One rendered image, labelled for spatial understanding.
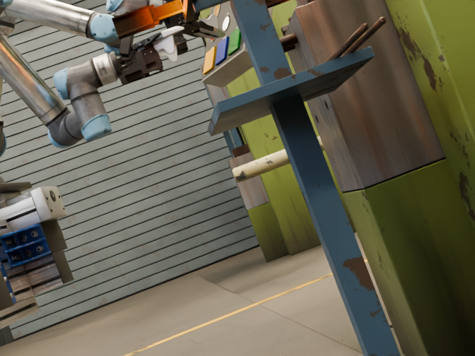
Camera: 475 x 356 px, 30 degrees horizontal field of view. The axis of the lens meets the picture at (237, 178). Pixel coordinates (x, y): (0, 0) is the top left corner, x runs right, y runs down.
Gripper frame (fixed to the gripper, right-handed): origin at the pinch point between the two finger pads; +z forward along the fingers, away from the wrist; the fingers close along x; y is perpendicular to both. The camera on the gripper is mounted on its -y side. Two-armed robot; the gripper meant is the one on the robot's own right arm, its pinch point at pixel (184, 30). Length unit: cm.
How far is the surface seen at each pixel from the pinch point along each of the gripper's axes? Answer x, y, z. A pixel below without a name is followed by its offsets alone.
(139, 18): 36.5, 1.5, -9.3
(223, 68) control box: -53, 5, 9
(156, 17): 38.0, 3.0, -5.9
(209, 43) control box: -67, -7, 8
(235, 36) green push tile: -42.8, -1.8, 15.4
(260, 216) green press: -516, 62, 22
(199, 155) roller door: -800, -23, -7
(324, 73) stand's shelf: 67, 30, 18
